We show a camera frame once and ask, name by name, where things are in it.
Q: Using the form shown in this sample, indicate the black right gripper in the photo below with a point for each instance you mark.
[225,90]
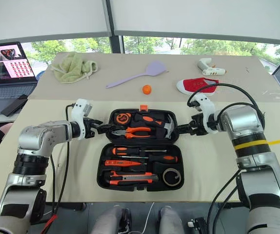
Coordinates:
[198,126]

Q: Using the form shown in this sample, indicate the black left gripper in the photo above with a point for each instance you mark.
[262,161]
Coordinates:
[91,128]

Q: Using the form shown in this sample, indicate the short orange black screwdriver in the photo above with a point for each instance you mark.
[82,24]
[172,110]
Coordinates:
[124,150]

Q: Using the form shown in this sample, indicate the long orange black screwdriver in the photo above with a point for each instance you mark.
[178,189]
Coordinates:
[166,159]

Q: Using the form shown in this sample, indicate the orange voltage tester pen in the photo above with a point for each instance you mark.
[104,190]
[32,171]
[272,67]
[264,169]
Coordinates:
[120,162]

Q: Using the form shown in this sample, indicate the black tool case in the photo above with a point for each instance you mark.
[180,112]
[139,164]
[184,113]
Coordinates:
[140,146]

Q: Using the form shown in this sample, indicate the black electrical tape roll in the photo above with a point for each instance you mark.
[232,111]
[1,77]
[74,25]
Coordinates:
[165,176]

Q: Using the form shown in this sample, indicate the orange black utility knife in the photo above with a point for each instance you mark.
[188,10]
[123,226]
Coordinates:
[132,178]

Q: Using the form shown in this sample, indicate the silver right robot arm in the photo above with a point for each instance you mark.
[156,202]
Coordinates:
[242,122]

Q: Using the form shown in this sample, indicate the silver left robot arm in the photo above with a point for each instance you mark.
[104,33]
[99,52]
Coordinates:
[40,134]

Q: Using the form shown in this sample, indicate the orange black tape measure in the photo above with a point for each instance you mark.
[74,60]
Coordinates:
[123,118]

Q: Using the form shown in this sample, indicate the red canvas shoe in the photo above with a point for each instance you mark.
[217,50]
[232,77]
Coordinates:
[193,85]

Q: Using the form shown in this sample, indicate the small orange ball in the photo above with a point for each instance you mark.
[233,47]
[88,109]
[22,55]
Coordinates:
[146,89]

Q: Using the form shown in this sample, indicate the white glue gun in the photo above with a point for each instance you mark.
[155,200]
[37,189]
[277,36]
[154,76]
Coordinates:
[212,72]

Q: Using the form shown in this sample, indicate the lilac silicone spatula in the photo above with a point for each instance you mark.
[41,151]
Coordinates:
[155,68]

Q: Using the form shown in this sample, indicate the yellow tape strip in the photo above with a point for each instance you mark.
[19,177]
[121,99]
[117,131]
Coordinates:
[252,143]

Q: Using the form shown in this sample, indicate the green towel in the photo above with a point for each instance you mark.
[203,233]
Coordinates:
[71,68]

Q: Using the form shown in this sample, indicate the blue round object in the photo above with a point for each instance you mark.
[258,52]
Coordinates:
[40,75]

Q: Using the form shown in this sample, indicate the black table foot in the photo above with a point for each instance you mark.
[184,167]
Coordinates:
[66,206]
[227,204]

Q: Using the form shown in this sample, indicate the grey rounded shape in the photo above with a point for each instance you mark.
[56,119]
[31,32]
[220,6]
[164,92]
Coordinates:
[170,221]
[112,221]

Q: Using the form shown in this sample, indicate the black smartphone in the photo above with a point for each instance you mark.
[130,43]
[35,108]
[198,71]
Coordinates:
[14,104]

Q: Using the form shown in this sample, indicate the black device with white plug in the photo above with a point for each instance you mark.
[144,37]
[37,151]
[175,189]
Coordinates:
[198,225]

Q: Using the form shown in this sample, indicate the person's bare knee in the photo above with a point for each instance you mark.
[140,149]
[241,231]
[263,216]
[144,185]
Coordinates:
[7,127]

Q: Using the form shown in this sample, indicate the dark window pillar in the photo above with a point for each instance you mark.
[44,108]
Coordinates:
[115,26]

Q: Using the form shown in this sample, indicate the wide white roller blind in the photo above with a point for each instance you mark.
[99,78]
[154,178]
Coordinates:
[203,17]

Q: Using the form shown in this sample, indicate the grey laptop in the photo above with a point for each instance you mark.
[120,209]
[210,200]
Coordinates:
[5,70]

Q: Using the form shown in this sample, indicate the narrow white roller blind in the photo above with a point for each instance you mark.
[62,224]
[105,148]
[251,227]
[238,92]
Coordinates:
[45,17]

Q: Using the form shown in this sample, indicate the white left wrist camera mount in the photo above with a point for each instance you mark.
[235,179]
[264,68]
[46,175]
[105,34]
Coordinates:
[77,114]

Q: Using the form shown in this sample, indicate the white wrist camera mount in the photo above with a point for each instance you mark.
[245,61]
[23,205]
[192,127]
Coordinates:
[77,114]
[206,104]

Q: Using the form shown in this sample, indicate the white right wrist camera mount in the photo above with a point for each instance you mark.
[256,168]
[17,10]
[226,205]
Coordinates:
[206,104]

